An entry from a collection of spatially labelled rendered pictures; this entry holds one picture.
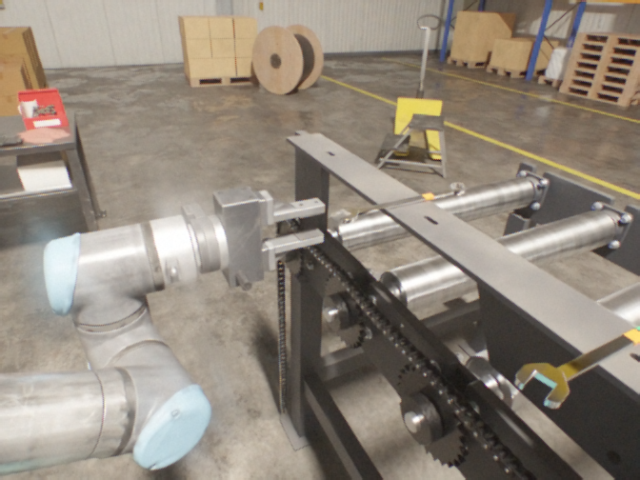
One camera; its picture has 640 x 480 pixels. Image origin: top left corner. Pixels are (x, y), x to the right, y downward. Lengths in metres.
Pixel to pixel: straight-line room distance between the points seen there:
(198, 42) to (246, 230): 7.26
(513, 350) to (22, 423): 0.57
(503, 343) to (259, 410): 1.32
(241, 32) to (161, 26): 2.95
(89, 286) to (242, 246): 0.19
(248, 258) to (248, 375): 1.40
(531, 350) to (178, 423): 0.45
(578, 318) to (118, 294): 0.52
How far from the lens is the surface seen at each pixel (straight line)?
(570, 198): 1.67
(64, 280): 0.53
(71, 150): 2.61
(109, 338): 0.58
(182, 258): 0.53
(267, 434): 1.77
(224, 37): 7.82
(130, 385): 0.49
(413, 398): 0.75
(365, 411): 1.84
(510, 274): 0.58
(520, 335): 0.64
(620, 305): 1.10
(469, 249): 0.61
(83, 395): 0.47
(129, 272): 0.53
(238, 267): 0.58
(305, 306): 1.27
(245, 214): 0.55
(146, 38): 10.42
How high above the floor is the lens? 1.47
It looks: 31 degrees down
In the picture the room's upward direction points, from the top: 2 degrees clockwise
